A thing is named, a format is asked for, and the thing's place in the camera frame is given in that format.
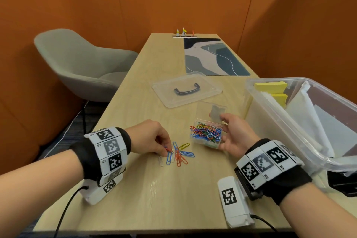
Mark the person's left hand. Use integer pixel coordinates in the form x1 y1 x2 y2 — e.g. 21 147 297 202
124 119 173 157

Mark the person's right hand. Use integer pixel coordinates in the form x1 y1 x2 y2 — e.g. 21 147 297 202
209 113 261 159

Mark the white card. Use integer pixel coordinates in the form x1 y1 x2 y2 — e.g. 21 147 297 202
313 104 357 157

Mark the person's right forearm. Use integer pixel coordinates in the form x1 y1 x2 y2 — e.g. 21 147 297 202
279 183 357 238

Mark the clear plastic lid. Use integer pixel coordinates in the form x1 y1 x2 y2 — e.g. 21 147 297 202
151 71 223 109

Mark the white folded paper divider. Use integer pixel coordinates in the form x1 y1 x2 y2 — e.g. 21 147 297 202
286 81 335 157

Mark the patterned desk mat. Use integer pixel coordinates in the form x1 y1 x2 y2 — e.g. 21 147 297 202
183 38 251 77

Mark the yellow sticky note pad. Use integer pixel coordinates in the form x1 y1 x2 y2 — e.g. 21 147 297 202
272 93 288 109
254 81 288 94

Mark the black camera cable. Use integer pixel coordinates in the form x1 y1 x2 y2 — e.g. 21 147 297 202
53 186 90 238
250 214 279 233

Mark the small clear plastic case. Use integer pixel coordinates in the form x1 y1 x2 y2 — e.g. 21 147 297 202
189 100 228 149

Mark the person's left forearm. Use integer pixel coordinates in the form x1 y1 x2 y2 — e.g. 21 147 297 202
0 150 84 238

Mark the white wrist camera unit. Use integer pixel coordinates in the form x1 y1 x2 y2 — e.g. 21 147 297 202
217 176 256 229
79 173 123 206

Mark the clear plastic storage bin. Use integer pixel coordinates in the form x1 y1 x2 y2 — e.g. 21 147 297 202
244 77 357 198

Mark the grey armchair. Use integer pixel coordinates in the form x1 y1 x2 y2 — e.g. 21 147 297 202
34 28 139 134

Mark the pile of coloured paper clips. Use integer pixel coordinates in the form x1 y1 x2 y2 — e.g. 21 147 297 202
158 122 223 167

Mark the black wristband with marker tags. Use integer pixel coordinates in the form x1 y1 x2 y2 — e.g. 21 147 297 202
69 126 132 188
234 138 313 206

